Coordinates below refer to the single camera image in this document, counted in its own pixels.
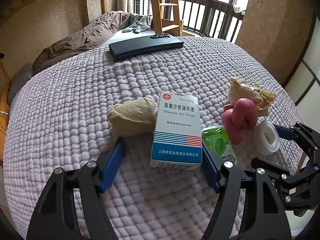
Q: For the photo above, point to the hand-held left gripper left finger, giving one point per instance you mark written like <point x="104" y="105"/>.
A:
<point x="113" y="162"/>

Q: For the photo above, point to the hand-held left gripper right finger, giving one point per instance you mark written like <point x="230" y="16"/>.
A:
<point x="210" y="165"/>

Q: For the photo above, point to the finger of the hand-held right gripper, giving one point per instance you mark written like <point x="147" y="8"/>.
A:
<point x="267" y="166"/>
<point x="285" y="131"/>

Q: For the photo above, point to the clear tape roll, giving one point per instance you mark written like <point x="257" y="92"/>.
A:
<point x="271" y="150"/>

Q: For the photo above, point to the green leaf print packet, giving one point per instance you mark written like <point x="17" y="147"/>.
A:
<point x="217" y="142"/>

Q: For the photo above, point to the white blue striped medicine box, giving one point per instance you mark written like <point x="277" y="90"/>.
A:
<point x="176" y="130"/>

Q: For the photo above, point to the pink knotted balloon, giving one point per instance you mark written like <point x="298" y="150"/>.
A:
<point x="240" y="120"/>

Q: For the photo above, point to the lilac waffle blanket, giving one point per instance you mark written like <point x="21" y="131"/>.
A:
<point x="75" y="130"/>

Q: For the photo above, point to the white sliding door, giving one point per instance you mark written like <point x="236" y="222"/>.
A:
<point x="307" y="80"/>

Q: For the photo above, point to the crumpled brown paper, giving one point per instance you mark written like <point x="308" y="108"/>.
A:
<point x="240" y="90"/>

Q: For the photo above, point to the black flat case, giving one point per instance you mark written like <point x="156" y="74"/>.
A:
<point x="145" y="46"/>

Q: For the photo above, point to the grey pillow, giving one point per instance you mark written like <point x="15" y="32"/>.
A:
<point x="21" y="80"/>

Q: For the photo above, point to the grey bed sheet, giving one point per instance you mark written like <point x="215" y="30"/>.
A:
<point x="115" y="36"/>

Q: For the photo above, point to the brown duvet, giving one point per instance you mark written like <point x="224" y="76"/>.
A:
<point x="82" y="37"/>

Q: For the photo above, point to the grey garment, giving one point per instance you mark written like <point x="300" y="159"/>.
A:
<point x="142" y="22"/>

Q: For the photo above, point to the black balcony railing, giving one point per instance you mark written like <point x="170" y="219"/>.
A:
<point x="212" y="5"/>

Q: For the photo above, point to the wooden ladder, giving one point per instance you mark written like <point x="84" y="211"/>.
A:
<point x="160" y="10"/>

